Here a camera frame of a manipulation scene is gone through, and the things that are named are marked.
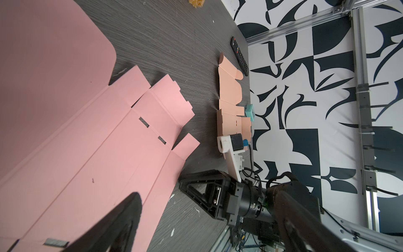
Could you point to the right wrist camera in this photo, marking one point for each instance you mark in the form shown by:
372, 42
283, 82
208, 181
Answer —
232, 146

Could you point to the peach flat cardboard box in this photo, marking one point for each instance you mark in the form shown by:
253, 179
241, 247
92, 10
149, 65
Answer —
231, 117

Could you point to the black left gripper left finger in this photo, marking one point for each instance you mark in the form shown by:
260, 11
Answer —
115, 232

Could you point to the grey wall hook rail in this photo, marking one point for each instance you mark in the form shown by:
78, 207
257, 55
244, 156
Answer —
368, 171

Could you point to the black remote control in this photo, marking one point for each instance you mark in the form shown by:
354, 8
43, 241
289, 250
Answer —
239, 56

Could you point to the brown teddy bear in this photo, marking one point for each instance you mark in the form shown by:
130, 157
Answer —
197, 3

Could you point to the pink cardboard box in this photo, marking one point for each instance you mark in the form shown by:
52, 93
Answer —
74, 146

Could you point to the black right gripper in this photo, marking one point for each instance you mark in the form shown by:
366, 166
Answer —
223, 199

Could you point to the small teal alarm clock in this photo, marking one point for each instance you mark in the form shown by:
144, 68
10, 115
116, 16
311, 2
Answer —
250, 112

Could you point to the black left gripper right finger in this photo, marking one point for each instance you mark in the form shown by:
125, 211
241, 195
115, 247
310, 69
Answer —
299, 228

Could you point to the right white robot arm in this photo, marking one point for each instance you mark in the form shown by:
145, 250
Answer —
361, 239

